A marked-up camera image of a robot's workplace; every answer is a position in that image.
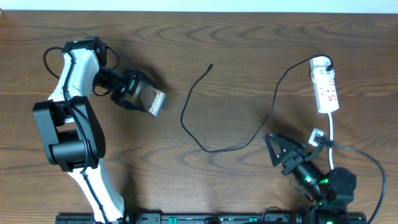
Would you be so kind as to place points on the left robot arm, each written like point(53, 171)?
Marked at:
point(71, 134)

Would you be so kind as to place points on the Galaxy smartphone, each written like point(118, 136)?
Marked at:
point(149, 98)

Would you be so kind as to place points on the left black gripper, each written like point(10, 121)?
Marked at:
point(122, 98)

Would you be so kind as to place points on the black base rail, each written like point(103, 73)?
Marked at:
point(156, 218)

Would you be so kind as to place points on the white power strip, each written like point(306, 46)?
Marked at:
point(325, 92)

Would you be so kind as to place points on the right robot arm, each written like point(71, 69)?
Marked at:
point(330, 193)

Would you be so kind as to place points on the white USB charger plug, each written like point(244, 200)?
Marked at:
point(320, 74)

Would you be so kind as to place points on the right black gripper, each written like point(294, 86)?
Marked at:
point(297, 155)

